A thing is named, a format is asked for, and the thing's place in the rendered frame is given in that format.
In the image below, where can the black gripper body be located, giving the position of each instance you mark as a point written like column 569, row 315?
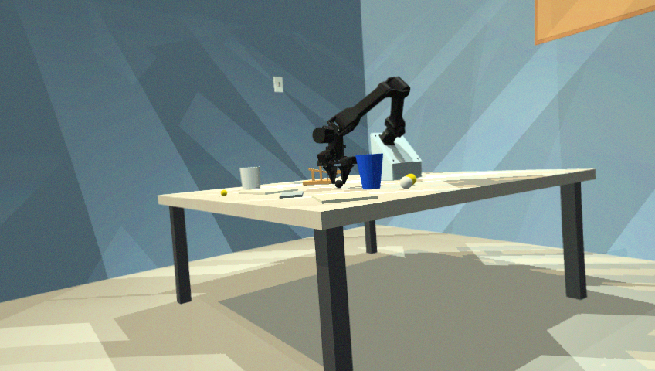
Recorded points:
column 343, row 160

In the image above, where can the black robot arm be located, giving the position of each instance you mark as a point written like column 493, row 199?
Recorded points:
column 349, row 118

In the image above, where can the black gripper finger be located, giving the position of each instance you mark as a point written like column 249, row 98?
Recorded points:
column 332, row 171
column 345, row 170

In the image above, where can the blue cup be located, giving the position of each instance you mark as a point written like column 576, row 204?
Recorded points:
column 370, row 170

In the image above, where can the white ball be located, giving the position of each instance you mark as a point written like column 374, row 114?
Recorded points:
column 405, row 182

